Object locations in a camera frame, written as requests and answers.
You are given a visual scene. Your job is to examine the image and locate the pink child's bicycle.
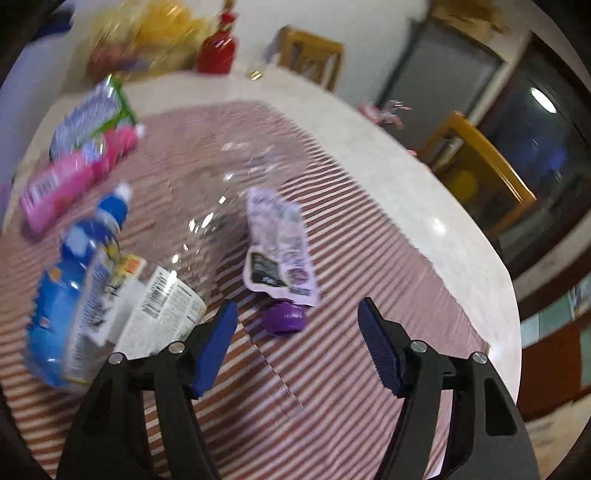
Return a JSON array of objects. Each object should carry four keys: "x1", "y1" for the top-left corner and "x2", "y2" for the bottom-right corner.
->
[{"x1": 355, "y1": 99, "x2": 414, "y2": 127}]

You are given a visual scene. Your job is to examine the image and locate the green and purple snack packet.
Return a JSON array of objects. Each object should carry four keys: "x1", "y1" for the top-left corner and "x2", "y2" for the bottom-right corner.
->
[{"x1": 50, "y1": 76, "x2": 137, "y2": 158}]

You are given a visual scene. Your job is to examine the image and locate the red white striped cloth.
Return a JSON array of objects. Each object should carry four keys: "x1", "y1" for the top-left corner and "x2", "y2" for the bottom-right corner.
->
[{"x1": 0, "y1": 99, "x2": 490, "y2": 480}]

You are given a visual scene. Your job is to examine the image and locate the clear bottle with yellow cap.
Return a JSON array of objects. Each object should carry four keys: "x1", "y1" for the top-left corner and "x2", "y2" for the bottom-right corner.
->
[{"x1": 88, "y1": 251, "x2": 208, "y2": 361}]

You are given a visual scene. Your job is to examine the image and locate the pink snack packet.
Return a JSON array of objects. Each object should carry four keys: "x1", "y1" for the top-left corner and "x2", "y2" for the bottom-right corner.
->
[{"x1": 21, "y1": 124, "x2": 139, "y2": 232}]

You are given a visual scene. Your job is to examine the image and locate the purple pouch with purple cap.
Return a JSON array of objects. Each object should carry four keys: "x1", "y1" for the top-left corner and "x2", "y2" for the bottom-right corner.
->
[{"x1": 242, "y1": 187, "x2": 321, "y2": 335}]

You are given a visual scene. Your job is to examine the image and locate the open cardboard box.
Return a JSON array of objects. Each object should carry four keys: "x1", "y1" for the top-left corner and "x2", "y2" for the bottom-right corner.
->
[{"x1": 431, "y1": 0, "x2": 513, "y2": 42}]

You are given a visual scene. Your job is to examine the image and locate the wooden chair with yellow cushion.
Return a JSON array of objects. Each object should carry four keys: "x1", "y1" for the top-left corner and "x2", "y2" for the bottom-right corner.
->
[{"x1": 416, "y1": 112, "x2": 539, "y2": 238}]

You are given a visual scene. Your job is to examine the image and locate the wooden door with glass panel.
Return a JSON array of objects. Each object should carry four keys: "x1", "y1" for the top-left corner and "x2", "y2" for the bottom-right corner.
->
[{"x1": 519, "y1": 314, "x2": 585, "y2": 418}]

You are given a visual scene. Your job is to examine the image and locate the dark glass sliding door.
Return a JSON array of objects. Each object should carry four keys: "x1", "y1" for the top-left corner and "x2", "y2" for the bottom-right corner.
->
[{"x1": 475, "y1": 32, "x2": 591, "y2": 259}]

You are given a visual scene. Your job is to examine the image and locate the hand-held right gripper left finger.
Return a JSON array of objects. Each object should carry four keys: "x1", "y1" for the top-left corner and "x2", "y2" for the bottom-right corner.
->
[{"x1": 55, "y1": 300, "x2": 238, "y2": 480}]

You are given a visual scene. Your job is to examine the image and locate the grey refrigerator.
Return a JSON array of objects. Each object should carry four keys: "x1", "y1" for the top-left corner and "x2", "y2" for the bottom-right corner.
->
[{"x1": 376, "y1": 16, "x2": 504, "y2": 121}]

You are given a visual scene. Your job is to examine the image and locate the crumpled clear plastic wrap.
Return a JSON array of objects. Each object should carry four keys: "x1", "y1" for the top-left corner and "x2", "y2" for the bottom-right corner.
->
[{"x1": 168, "y1": 136, "x2": 296, "y2": 287}]

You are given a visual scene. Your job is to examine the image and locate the blue cartoon plastic bottle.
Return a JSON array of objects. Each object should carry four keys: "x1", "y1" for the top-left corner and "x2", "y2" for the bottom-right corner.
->
[{"x1": 25, "y1": 184, "x2": 134, "y2": 393}]

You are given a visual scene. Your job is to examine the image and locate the red ceramic bottle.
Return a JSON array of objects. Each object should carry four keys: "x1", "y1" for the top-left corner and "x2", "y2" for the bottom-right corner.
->
[{"x1": 196, "y1": 0, "x2": 240, "y2": 75}]

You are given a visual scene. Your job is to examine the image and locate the wooden chair with oval back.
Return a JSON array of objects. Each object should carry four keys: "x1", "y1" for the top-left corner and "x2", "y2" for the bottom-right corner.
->
[{"x1": 268, "y1": 26, "x2": 345, "y2": 90}]

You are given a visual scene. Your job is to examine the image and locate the yellow plastic bag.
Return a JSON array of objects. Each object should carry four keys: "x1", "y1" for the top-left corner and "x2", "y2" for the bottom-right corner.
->
[{"x1": 88, "y1": 0, "x2": 204, "y2": 79}]

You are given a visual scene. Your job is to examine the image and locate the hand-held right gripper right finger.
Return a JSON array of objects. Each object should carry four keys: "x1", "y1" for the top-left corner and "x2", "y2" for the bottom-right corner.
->
[{"x1": 358, "y1": 296, "x2": 541, "y2": 480}]

